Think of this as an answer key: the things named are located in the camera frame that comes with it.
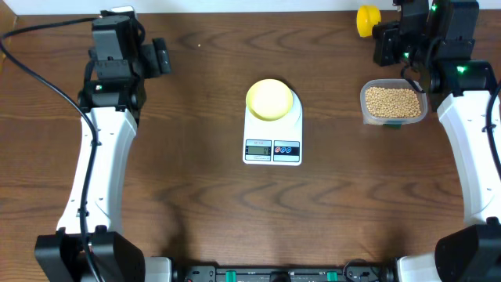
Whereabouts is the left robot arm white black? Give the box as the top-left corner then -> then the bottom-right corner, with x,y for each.
34,6 -> 173,281

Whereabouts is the white digital kitchen scale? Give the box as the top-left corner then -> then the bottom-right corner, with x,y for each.
242,90 -> 303,166

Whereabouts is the yellow plastic measuring scoop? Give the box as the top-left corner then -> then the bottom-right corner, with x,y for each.
356,5 -> 381,38

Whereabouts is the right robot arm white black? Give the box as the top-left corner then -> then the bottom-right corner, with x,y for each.
356,0 -> 500,281

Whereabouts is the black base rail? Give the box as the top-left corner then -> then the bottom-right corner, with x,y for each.
172,261 -> 398,282

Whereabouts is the clear container of soybeans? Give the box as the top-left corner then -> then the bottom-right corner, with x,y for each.
360,79 -> 428,126

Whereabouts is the pale yellow bowl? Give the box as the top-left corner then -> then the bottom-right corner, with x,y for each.
246,79 -> 294,121

